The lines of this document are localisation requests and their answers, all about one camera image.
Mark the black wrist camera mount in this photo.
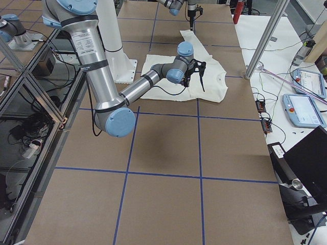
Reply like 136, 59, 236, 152
180, 76, 191, 88

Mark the near blue teach pendant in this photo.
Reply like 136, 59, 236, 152
282, 94, 326, 128

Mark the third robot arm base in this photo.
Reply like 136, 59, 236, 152
1, 14, 37, 52

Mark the cream long-sleeve cat shirt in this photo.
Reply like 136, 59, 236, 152
141, 30, 228, 103

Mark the red fire extinguisher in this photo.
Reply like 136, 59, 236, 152
233, 0, 244, 25

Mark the far blue teach pendant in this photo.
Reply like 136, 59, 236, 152
291, 69, 326, 99

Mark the black monitor on stand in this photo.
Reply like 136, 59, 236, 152
268, 126, 326, 235

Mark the aluminium frame post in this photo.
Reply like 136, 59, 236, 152
244, 0, 290, 80

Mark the orange black electronics board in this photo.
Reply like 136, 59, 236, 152
255, 100, 267, 113

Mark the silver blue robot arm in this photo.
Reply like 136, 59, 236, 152
157, 0, 203, 31
42, 1, 206, 137

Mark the blue teach pendant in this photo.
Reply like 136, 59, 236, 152
291, 69, 326, 99
282, 94, 326, 128

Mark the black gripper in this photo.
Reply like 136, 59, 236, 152
187, 2, 197, 31
185, 59, 205, 92

